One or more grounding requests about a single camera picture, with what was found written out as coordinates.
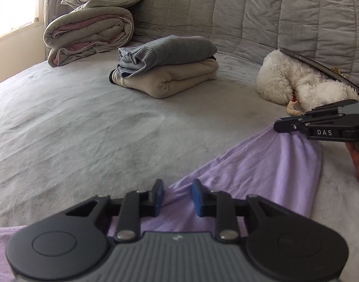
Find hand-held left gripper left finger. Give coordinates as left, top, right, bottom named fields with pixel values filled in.
left=63, top=179, right=165, bottom=243

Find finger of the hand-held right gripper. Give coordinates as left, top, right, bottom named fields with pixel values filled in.
left=273, top=100, right=359, bottom=134

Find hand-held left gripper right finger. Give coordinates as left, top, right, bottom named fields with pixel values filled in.
left=191, top=179, right=287, bottom=243

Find purple pants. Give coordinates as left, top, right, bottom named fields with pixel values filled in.
left=0, top=125, right=323, bottom=282

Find white plush toy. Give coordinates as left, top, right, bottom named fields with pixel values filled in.
left=256, top=49, right=359, bottom=113

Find grey bed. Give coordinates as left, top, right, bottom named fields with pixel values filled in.
left=0, top=35, right=359, bottom=282

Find folded beige garment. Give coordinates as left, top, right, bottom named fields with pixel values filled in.
left=110, top=57, right=219, bottom=99

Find grey quilted headboard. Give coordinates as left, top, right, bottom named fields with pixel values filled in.
left=121, top=0, right=359, bottom=83

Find folded grey sweater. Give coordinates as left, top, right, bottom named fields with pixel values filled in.
left=117, top=35, right=218, bottom=78

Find folded grey pink quilt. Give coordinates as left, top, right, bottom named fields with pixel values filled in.
left=44, top=6, right=135, bottom=67

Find window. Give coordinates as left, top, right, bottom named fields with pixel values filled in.
left=0, top=0, right=42, bottom=43

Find beige rope toy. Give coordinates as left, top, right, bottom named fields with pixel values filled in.
left=286, top=100, right=303, bottom=116

